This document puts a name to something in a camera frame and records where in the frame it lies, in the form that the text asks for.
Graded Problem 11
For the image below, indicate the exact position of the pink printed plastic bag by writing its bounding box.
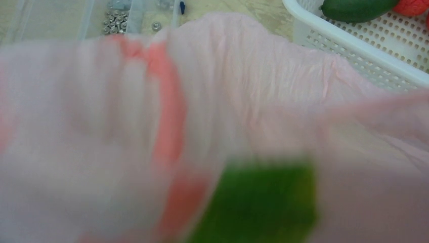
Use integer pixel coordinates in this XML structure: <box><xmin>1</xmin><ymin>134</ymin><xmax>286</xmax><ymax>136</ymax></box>
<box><xmin>1</xmin><ymin>13</ymin><xmax>428</xmax><ymax>242</ymax></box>

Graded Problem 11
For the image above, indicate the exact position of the white perforated plastic basket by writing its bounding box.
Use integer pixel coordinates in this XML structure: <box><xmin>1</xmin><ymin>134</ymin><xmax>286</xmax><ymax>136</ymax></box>
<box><xmin>283</xmin><ymin>1</ymin><xmax>428</xmax><ymax>91</ymax></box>

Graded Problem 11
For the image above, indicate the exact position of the small red fake fruit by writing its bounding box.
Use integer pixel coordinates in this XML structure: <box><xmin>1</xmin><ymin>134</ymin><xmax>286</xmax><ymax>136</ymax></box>
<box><xmin>393</xmin><ymin>0</ymin><xmax>428</xmax><ymax>17</ymax></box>

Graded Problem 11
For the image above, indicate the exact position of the clear plastic screw box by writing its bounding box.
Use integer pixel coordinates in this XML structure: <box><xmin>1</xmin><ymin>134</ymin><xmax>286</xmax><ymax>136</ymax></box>
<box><xmin>1</xmin><ymin>0</ymin><xmax>185</xmax><ymax>45</ymax></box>

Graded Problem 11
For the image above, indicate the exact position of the dark green fake avocado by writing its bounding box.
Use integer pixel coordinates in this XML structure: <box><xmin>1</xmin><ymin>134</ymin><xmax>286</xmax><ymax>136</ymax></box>
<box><xmin>319</xmin><ymin>0</ymin><xmax>399</xmax><ymax>23</ymax></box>

